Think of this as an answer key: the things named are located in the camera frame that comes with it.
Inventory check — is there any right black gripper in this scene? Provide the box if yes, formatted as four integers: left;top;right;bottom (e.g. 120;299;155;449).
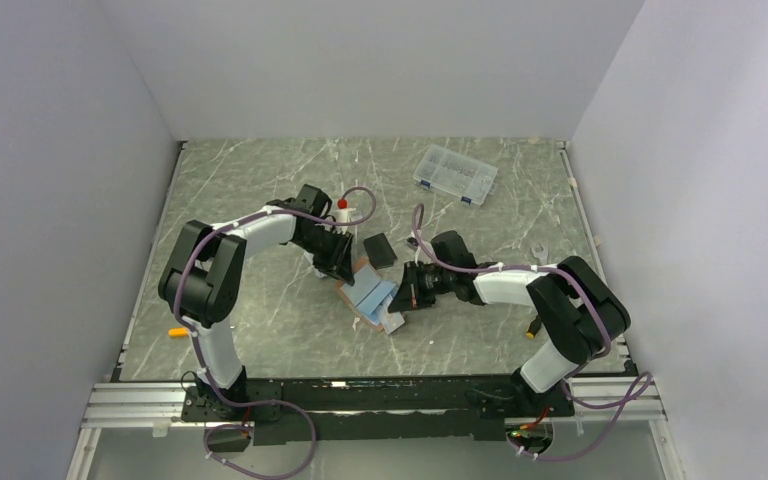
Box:
388;260;455;313

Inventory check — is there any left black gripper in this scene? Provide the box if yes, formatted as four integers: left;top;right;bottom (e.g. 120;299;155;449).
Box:
294;226;355;286

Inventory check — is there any brown leather card holder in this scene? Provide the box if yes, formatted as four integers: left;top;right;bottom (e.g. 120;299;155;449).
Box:
336;256;397;331

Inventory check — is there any silver credit cards stack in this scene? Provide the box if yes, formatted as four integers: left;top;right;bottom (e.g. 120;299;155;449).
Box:
381;311;405;335

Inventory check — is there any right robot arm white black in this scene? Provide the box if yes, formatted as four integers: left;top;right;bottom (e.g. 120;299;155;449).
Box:
388;230;631;415

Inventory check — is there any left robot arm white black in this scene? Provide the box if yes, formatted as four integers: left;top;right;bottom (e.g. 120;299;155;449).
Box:
158;185;363;420

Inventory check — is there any black credit cards stack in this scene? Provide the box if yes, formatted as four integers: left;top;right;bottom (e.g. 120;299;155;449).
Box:
363;233;398;269

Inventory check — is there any black yellow screwdriver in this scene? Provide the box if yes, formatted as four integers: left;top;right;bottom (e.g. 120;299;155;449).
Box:
526;317;542;339

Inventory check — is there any clear plastic organizer box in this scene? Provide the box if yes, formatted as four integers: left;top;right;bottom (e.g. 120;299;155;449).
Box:
413;145;498;206

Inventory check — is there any silver wrench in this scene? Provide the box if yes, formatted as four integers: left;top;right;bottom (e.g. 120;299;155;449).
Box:
531;244;549;265

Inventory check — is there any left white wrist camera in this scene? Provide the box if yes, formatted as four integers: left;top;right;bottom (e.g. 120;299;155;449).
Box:
333;198;362;232

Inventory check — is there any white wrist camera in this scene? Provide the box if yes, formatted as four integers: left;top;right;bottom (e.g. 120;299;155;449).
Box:
406;236;427;256
333;198;362;232

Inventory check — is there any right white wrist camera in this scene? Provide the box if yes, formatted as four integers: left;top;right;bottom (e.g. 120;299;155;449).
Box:
406;236;427;256

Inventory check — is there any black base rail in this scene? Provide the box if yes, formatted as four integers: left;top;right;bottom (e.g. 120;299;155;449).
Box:
181;374;575;446

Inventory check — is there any yellow handled screwdriver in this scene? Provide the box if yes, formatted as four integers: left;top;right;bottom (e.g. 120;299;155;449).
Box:
168;327;190;338

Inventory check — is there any aluminium frame rail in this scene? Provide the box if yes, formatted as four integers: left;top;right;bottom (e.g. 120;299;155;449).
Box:
67;374;666;479

